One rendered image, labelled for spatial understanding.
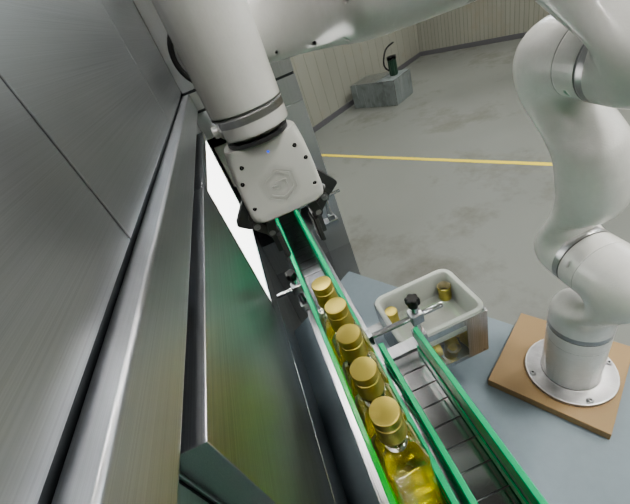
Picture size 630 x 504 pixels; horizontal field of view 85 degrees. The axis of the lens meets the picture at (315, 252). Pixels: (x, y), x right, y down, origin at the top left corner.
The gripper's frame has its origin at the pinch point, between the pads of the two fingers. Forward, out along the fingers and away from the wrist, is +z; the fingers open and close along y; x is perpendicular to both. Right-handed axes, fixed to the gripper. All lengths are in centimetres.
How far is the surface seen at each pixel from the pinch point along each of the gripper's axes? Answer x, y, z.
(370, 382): -19.1, -0.1, 10.7
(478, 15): 576, 460, 97
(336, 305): -6.1, 0.5, 10.0
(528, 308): 63, 102, 144
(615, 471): -25, 39, 68
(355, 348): -13.3, 0.2, 11.5
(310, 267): 42, 1, 38
